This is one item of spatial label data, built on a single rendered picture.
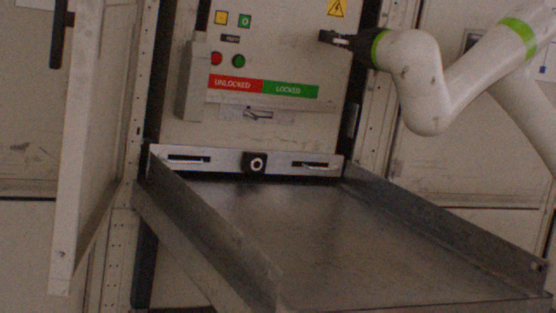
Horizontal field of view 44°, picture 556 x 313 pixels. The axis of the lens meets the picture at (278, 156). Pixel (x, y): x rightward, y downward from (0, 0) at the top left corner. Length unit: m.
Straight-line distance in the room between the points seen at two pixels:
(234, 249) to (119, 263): 0.57
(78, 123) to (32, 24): 0.56
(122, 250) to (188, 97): 0.40
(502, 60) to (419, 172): 0.47
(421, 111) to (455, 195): 0.69
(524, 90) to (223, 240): 0.95
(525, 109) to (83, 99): 1.20
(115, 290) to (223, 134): 0.45
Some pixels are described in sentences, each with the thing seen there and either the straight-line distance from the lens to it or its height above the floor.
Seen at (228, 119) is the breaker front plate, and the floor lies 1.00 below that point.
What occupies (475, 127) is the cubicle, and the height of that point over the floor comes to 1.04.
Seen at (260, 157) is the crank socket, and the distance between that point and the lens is 1.73.
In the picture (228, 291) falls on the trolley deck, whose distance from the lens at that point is 1.11.
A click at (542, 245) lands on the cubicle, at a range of 2.45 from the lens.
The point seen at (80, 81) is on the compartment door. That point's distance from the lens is 0.95.
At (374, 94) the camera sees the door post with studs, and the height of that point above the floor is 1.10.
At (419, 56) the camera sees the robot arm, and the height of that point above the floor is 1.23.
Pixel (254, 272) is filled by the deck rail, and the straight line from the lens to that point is 1.10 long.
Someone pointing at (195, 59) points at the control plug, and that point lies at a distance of 1.53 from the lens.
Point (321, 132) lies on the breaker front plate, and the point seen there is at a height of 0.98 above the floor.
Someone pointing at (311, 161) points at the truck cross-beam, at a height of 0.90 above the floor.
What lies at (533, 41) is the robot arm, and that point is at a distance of 1.73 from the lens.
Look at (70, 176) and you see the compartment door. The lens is 0.98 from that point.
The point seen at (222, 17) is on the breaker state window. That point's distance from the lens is 1.66.
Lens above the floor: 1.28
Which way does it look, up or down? 12 degrees down
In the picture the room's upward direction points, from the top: 10 degrees clockwise
